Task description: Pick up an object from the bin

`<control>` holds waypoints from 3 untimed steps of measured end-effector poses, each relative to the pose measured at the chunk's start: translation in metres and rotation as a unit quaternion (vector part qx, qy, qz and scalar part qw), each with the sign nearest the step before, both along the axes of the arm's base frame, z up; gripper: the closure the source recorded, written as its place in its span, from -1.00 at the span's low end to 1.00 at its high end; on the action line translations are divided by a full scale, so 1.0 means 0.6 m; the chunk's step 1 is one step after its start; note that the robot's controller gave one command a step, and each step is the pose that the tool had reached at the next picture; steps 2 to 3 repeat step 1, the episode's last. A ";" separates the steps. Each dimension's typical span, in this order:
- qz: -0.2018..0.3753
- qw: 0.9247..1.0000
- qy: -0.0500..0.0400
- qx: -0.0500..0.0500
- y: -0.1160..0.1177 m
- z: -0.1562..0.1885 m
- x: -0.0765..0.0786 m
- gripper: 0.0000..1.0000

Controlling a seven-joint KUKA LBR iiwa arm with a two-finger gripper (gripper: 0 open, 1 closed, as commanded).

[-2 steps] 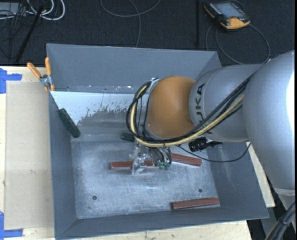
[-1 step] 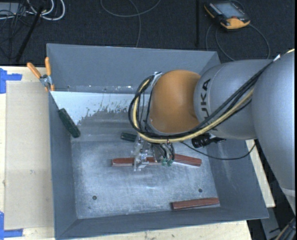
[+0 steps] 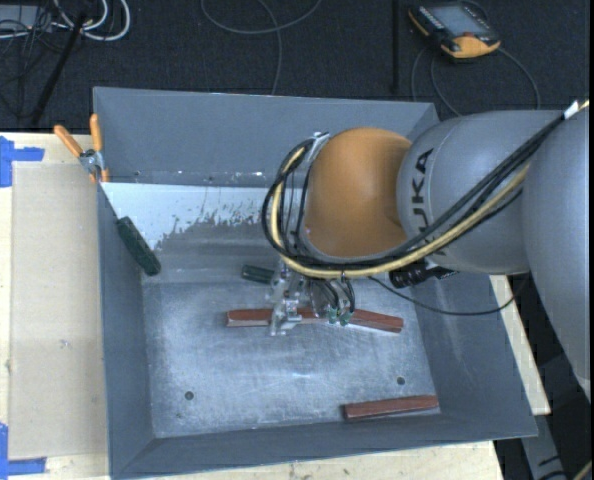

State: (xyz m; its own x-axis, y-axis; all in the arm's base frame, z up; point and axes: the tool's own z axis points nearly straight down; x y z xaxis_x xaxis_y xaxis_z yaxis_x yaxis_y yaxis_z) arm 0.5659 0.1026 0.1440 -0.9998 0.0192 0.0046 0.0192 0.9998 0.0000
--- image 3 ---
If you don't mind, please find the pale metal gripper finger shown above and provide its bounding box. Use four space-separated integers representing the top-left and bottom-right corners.
265 284 288 314
269 299 304 338

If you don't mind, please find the red-brown flat block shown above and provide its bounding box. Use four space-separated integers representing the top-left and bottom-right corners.
225 307 330 329
341 394 440 422
345 308 405 335

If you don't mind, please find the dark green flat block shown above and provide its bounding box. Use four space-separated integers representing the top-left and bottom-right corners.
240 263 279 284
115 216 163 277

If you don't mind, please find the grey metal bin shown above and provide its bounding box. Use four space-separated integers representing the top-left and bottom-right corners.
92 86 539 480

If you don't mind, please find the pale wood flat board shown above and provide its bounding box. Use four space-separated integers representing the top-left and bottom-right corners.
7 161 110 462

